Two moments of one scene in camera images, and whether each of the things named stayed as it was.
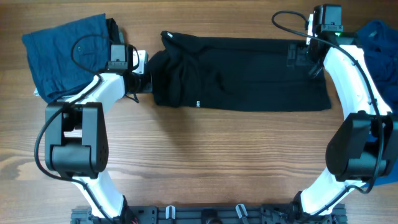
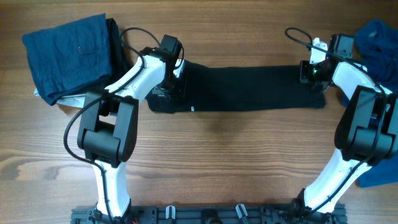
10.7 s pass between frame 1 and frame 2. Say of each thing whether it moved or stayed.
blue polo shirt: stayed
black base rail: stayed
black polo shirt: moved
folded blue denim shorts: stayed
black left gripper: moved
